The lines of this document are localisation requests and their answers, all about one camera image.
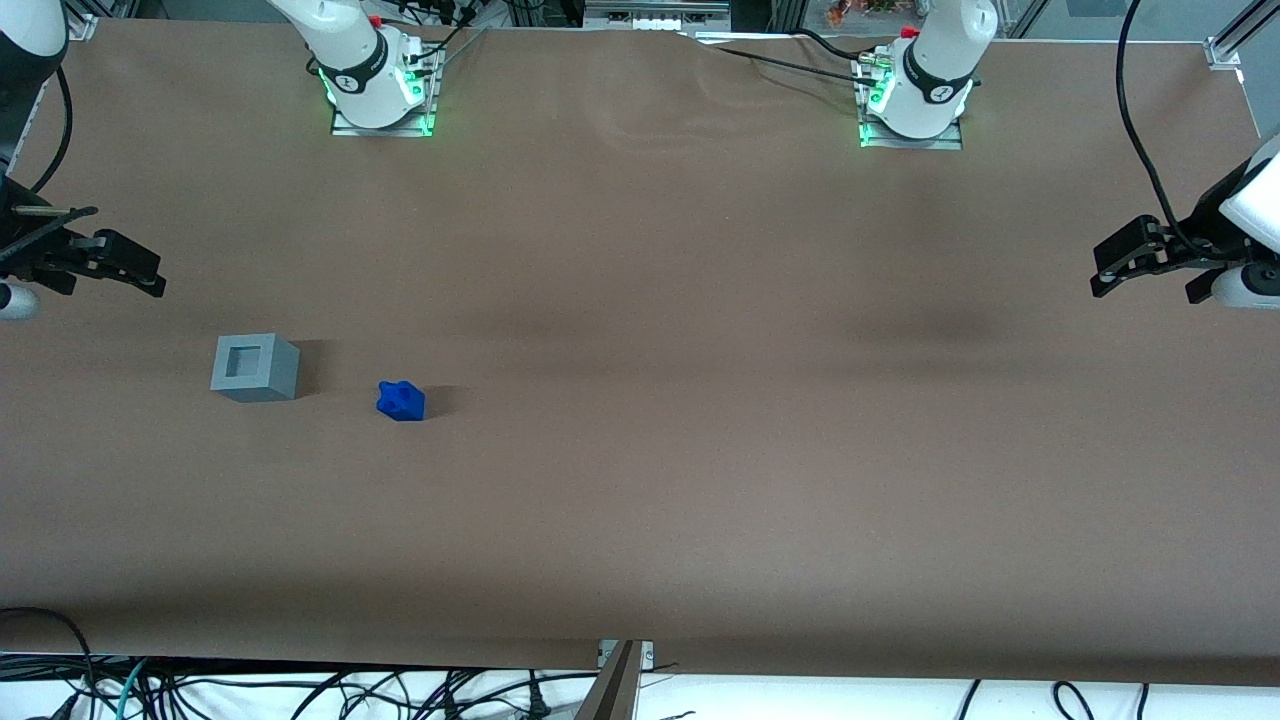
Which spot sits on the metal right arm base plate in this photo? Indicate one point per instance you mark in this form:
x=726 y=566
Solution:
x=432 y=100

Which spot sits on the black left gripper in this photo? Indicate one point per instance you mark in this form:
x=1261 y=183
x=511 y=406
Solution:
x=1203 y=244

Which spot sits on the aluminium frame corner bracket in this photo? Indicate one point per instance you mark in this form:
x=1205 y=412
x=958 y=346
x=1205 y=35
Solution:
x=1224 y=53

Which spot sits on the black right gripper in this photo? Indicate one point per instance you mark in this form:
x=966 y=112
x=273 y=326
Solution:
x=22 y=253

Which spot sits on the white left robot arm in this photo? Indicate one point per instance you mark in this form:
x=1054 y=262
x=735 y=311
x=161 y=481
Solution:
x=940 y=60

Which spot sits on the aluminium frame corner profile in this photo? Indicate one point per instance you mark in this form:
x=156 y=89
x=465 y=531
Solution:
x=1250 y=25

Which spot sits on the grey rail with connectors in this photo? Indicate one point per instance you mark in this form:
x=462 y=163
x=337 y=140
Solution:
x=660 y=18

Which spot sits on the gray cube base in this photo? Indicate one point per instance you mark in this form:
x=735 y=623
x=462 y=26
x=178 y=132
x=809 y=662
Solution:
x=260 y=370

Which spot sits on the small metal bracket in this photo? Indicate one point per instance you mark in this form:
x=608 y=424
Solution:
x=646 y=652

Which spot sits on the blue plastic part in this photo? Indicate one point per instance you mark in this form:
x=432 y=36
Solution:
x=402 y=401

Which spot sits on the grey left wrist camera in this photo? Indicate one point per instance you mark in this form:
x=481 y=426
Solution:
x=1245 y=287

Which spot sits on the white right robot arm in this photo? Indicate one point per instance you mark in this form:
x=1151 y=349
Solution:
x=350 y=50

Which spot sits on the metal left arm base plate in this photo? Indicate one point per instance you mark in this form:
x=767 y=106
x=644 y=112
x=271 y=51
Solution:
x=945 y=143

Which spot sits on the aluminium profile bar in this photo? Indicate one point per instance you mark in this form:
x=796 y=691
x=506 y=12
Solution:
x=612 y=690

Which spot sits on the orange background objects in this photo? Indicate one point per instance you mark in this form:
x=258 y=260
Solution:
x=860 y=10

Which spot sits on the brown table cover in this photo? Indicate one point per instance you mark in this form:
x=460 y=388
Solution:
x=640 y=300

